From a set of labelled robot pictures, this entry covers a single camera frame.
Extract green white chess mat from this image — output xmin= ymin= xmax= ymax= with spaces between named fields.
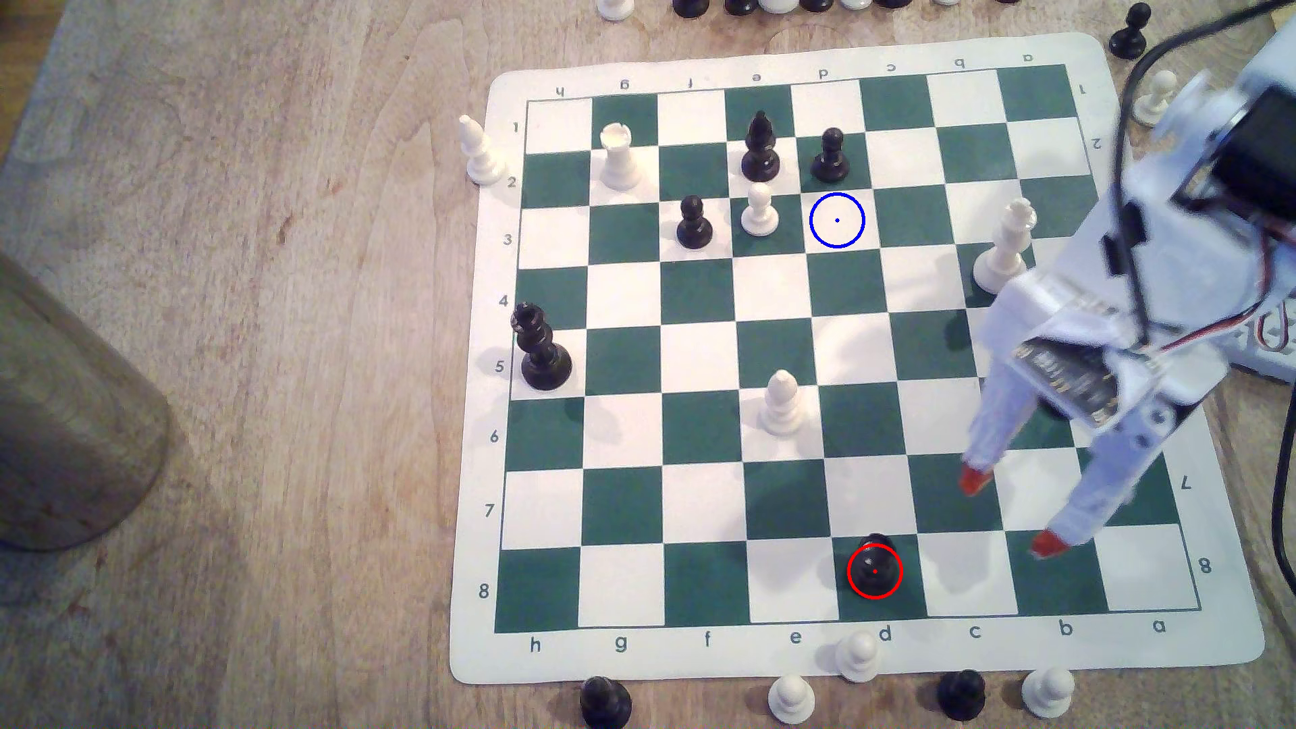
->
xmin=448 ymin=32 xmax=1267 ymax=686

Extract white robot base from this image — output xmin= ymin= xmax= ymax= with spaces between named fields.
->
xmin=1228 ymin=304 xmax=1296 ymax=385

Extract white chess queen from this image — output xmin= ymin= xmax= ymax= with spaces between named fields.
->
xmin=973 ymin=197 xmax=1039 ymax=298

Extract white chess pawn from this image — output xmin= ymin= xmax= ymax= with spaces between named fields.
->
xmin=741 ymin=183 xmax=781 ymax=239
xmin=835 ymin=632 xmax=884 ymax=684
xmin=1132 ymin=69 xmax=1178 ymax=129
xmin=1021 ymin=666 xmax=1077 ymax=720
xmin=767 ymin=675 xmax=817 ymax=726

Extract white chess rook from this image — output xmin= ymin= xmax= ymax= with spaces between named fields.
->
xmin=599 ymin=122 xmax=644 ymax=192

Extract white chess bishop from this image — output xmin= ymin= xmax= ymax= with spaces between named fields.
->
xmin=759 ymin=369 xmax=808 ymax=439
xmin=458 ymin=114 xmax=506 ymax=186

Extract gripper camera circuit board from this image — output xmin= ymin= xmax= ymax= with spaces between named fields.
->
xmin=1015 ymin=337 xmax=1128 ymax=429

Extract red white servo wires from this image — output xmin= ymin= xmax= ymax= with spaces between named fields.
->
xmin=1152 ymin=217 xmax=1296 ymax=358

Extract brown wooden cylinder post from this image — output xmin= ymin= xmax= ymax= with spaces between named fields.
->
xmin=0 ymin=251 xmax=174 ymax=554

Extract black chess pawn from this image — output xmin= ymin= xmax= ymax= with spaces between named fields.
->
xmin=580 ymin=676 xmax=634 ymax=729
xmin=1108 ymin=3 xmax=1154 ymax=61
xmin=812 ymin=128 xmax=853 ymax=186
xmin=848 ymin=533 xmax=905 ymax=601
xmin=936 ymin=669 xmax=988 ymax=723
xmin=675 ymin=194 xmax=715 ymax=251

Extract black chess bishop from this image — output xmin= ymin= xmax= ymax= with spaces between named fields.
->
xmin=741 ymin=110 xmax=783 ymax=184

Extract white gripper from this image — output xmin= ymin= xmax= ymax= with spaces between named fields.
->
xmin=958 ymin=271 xmax=1233 ymax=560

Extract black chess queen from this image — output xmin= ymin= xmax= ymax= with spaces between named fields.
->
xmin=510 ymin=302 xmax=574 ymax=393

